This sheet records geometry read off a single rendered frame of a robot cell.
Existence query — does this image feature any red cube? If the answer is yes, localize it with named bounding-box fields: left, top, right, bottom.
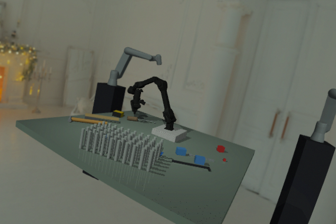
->
left=217, top=145, right=225, bottom=153

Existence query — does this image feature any wooden-handled hammer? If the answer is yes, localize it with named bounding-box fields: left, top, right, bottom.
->
left=68, top=116, right=102, bottom=124

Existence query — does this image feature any blue block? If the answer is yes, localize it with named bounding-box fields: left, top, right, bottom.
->
left=176, top=146, right=187, bottom=156
left=194, top=155, right=206, bottom=165

